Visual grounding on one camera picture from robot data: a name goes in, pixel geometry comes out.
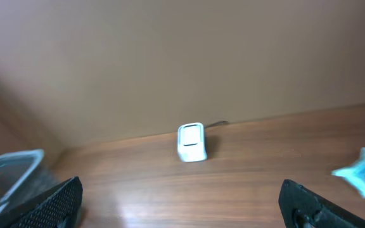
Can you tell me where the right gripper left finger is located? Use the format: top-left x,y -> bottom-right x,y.
0,176 -> 83,228

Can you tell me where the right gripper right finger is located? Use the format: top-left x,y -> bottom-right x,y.
278,179 -> 365,228

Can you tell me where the white barcode scanner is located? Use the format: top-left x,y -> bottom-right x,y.
177,122 -> 207,162

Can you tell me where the grey plastic mesh basket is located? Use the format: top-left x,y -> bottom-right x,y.
0,149 -> 60,214

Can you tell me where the scanner grey cable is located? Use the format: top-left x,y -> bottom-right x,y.
203,120 -> 229,130

